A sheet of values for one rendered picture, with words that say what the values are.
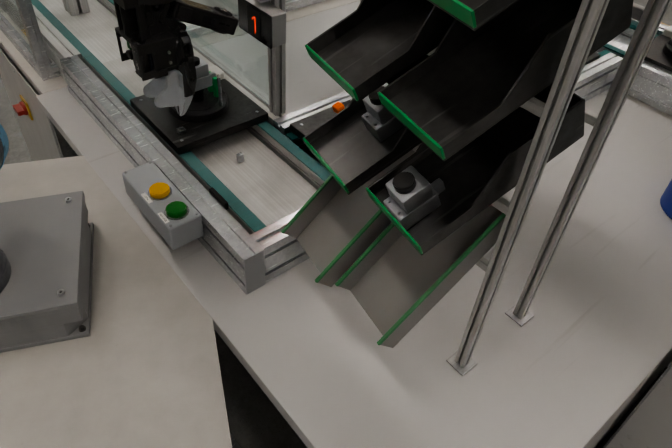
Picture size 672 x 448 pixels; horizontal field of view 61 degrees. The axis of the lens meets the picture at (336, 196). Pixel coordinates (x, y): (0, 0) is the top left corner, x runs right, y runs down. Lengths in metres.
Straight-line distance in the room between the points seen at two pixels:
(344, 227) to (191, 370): 0.36
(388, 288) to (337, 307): 0.20
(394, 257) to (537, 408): 0.36
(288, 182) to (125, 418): 0.58
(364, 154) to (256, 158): 0.51
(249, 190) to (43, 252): 0.42
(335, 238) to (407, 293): 0.17
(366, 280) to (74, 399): 0.51
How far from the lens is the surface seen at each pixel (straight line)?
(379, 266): 0.96
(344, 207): 1.01
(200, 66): 1.37
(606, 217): 1.48
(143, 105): 1.46
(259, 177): 1.30
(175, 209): 1.15
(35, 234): 1.20
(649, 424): 1.58
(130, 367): 1.08
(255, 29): 1.28
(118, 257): 1.25
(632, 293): 1.33
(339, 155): 0.90
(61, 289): 1.08
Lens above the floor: 1.75
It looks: 42 degrees down
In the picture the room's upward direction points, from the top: 5 degrees clockwise
